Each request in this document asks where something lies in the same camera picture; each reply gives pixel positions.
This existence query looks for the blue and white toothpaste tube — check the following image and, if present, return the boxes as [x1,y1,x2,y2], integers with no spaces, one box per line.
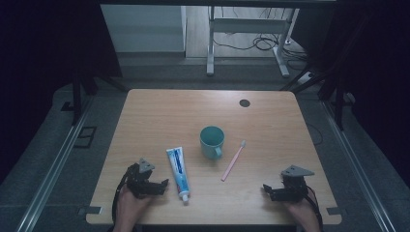
[165,146,191,203]

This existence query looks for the white cabinet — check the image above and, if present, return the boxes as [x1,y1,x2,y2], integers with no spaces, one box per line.
[100,4,188,54]

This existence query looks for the black floor bracket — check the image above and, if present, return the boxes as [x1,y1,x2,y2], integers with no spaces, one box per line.
[73,125,99,150]

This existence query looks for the person's left hand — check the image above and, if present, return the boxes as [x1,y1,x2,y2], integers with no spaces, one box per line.
[113,185,153,232]

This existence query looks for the white metal desk frame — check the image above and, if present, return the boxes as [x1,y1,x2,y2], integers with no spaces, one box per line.
[206,5,302,79]

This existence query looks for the white power strip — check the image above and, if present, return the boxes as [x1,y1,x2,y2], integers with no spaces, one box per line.
[297,71,316,85]

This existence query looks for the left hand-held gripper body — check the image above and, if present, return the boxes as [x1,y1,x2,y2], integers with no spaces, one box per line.
[126,158,157,199]

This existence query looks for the black floor cables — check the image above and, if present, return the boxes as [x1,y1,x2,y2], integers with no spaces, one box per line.
[214,7,311,73]

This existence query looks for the aluminium floor rail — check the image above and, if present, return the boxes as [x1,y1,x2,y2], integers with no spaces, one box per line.
[320,100,389,232]
[15,96,95,232]

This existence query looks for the black metal stand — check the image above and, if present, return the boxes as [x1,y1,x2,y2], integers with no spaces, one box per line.
[60,63,131,128]
[279,13,359,131]

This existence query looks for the pink toothbrush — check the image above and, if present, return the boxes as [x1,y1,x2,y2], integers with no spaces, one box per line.
[220,139,248,183]

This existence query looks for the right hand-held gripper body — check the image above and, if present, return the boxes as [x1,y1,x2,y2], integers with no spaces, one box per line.
[279,164,315,204]

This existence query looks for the teal cup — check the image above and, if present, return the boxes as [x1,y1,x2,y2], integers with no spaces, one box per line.
[198,125,226,160]

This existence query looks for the person's right hand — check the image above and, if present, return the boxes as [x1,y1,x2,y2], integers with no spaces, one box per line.
[284,196,321,232]

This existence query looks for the red and black gripper cable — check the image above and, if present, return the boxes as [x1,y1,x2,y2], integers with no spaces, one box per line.
[304,185,325,232]

